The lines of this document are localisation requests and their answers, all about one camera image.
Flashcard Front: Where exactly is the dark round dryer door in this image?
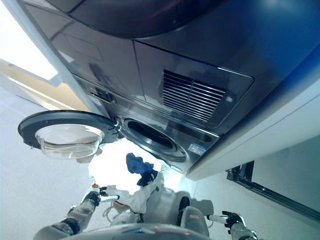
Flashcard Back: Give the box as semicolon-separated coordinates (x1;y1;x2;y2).
44;0;241;40

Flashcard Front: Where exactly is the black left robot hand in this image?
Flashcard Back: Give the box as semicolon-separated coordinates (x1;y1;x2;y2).
92;185;121;204

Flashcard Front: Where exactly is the round washing machine door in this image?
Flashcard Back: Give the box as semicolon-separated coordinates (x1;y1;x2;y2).
17;109;119;165

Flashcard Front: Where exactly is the white appliance cabinet surround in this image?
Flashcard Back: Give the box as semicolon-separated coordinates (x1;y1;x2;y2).
186;92;320;180

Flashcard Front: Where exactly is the silver right robot leg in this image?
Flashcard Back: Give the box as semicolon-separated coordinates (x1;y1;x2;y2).
176;191;216;237

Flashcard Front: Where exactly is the grey front-load washing machine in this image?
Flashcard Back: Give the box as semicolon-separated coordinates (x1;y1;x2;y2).
72;74;221;174

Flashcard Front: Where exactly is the blue energy label sticker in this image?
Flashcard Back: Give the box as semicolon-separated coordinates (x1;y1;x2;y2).
187;142;208;154

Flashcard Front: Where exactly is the white garment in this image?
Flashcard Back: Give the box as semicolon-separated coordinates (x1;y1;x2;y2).
87;139;174;214

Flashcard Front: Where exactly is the dark blue garment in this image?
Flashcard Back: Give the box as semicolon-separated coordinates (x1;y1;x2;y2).
125;152;160;187

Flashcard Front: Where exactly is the black metal frame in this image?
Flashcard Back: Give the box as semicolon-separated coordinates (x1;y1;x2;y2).
225;160;320;221

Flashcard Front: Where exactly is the grey robot torso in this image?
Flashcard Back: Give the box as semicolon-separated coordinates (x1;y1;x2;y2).
82;223;211;240

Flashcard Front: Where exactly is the thin white wrist cable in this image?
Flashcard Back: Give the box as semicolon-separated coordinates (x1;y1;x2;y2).
102;201;119;224

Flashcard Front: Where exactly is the grey dryer with vent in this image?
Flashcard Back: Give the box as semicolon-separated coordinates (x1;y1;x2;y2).
9;0;320;137

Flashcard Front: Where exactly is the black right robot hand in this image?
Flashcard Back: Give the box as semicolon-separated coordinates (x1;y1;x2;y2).
207;210;244;229

